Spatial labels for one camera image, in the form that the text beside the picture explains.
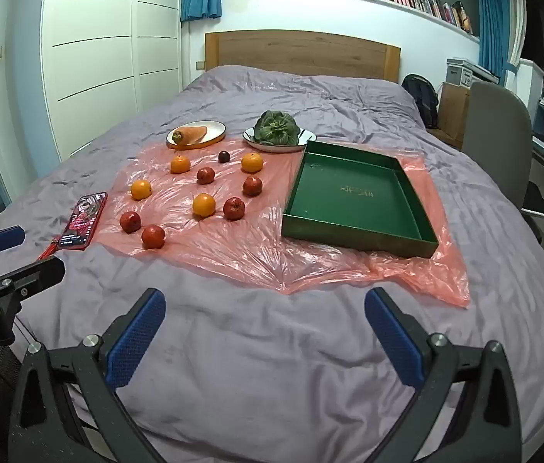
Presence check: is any bok choy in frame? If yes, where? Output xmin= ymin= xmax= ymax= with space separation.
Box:
xmin=253 ymin=110 xmax=300 ymax=146

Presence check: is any white patterned plate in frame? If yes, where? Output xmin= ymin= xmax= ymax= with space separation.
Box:
xmin=242 ymin=127 xmax=317 ymax=154

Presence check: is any red lanyard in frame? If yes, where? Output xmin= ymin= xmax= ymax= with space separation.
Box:
xmin=36 ymin=240 xmax=63 ymax=262

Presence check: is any wooden headboard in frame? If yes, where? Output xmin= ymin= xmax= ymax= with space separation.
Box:
xmin=204 ymin=30 xmax=402 ymax=83

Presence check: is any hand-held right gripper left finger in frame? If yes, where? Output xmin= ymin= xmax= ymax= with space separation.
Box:
xmin=6 ymin=288 xmax=176 ymax=463

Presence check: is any pink plastic sheet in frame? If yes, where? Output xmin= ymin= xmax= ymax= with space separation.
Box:
xmin=95 ymin=137 xmax=471 ymax=308

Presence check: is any green tray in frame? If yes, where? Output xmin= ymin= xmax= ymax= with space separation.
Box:
xmin=281 ymin=140 xmax=440 ymax=259

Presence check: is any black backpack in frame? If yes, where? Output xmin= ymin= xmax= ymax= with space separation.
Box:
xmin=401 ymin=74 xmax=440 ymax=129

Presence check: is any gold-rimmed plate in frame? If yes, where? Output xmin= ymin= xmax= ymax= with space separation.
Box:
xmin=166 ymin=120 xmax=227 ymax=149

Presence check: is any white wardrobe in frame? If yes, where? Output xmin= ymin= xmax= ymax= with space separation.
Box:
xmin=40 ymin=0 xmax=186 ymax=165

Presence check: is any carrot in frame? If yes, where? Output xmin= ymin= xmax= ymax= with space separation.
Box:
xmin=172 ymin=126 xmax=209 ymax=146

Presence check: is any white printer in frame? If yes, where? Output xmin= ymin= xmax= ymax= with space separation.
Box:
xmin=446 ymin=58 xmax=499 ymax=88

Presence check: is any white wall shelf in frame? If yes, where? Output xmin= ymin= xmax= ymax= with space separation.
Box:
xmin=221 ymin=0 xmax=481 ymax=43

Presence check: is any red smartphone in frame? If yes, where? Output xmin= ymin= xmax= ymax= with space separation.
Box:
xmin=58 ymin=192 xmax=108 ymax=252

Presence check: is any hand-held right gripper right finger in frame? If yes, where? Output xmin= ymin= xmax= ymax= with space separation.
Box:
xmin=364 ymin=287 xmax=538 ymax=463

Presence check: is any grey chair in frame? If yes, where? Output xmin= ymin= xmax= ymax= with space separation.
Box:
xmin=461 ymin=80 xmax=544 ymax=247

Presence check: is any wooden nightstand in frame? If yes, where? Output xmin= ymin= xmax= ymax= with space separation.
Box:
xmin=433 ymin=82 xmax=470 ymax=150

